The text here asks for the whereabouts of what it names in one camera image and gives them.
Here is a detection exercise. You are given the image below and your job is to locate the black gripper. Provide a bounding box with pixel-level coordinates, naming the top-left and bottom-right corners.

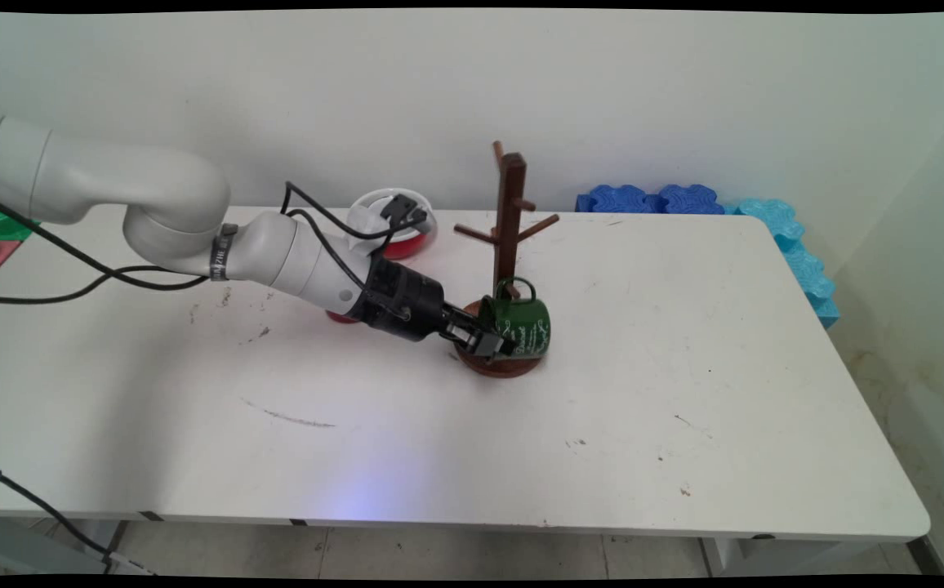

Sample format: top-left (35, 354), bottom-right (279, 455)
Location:
top-left (355, 260), bottom-right (515, 360)

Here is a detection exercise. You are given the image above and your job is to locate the green enamel mug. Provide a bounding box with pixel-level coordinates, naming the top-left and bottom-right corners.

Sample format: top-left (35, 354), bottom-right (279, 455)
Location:
top-left (479, 278), bottom-right (552, 360)

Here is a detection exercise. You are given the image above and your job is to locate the red bowl white inside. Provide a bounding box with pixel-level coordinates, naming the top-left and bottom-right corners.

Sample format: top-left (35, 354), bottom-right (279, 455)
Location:
top-left (350, 188), bottom-right (438, 261)

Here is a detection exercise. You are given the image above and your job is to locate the wooden mug tree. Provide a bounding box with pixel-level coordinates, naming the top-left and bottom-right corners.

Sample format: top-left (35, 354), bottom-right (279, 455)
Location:
top-left (449, 140), bottom-right (560, 378)

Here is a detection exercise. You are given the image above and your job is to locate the blue foam mat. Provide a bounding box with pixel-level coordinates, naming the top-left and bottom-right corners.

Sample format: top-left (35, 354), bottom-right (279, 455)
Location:
top-left (576, 185), bottom-right (659, 215)
top-left (653, 185), bottom-right (726, 216)

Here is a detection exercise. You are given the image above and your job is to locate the cyan foam mat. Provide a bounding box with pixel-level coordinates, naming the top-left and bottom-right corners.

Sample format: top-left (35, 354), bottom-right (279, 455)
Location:
top-left (725, 198), bottom-right (840, 329)

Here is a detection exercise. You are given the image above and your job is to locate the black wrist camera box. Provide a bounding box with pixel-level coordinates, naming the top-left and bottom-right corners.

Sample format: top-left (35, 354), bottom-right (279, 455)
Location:
top-left (380, 194), bottom-right (430, 227)

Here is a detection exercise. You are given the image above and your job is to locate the white vented camera mount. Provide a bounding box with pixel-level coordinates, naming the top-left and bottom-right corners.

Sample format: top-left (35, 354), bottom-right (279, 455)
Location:
top-left (347, 200), bottom-right (391, 239)

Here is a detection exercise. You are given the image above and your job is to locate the grey printed strap band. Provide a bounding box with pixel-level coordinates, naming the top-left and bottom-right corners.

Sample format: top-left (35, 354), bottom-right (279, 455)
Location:
top-left (209, 223), bottom-right (239, 283)

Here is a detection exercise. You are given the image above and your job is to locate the black floor cable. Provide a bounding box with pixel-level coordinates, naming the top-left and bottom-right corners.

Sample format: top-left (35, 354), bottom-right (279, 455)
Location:
top-left (0, 456), bottom-right (154, 576)

